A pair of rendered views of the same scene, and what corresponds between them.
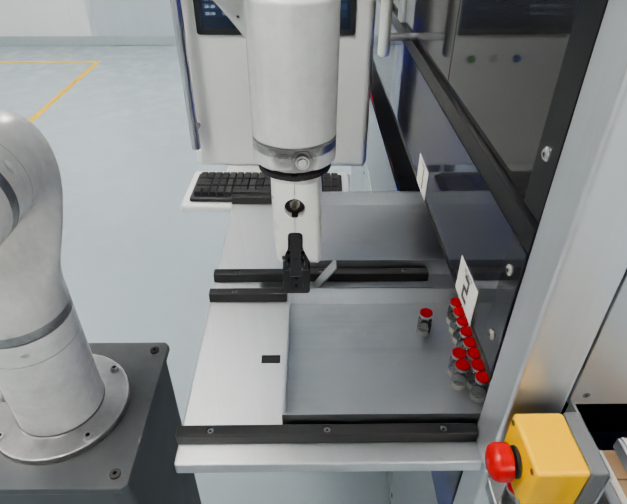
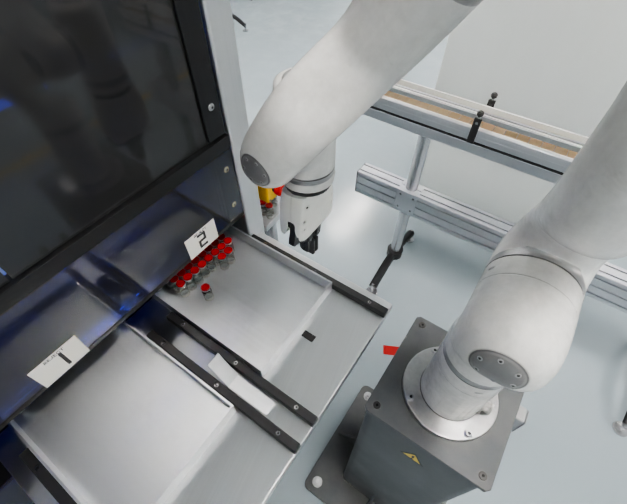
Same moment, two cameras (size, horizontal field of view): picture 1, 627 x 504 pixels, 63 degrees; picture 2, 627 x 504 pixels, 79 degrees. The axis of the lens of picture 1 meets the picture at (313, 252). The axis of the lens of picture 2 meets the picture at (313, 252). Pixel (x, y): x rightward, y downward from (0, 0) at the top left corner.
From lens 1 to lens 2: 0.92 m
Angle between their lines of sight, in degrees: 87
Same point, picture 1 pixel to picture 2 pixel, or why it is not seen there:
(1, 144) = (500, 274)
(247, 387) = (334, 324)
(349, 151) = not seen: outside the picture
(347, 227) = (128, 446)
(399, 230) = (96, 405)
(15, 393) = not seen: hidden behind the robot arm
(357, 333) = (244, 320)
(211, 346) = (339, 370)
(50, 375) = not seen: hidden behind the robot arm
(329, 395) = (295, 292)
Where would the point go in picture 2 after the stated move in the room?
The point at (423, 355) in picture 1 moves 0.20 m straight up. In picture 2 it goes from (226, 284) to (209, 229)
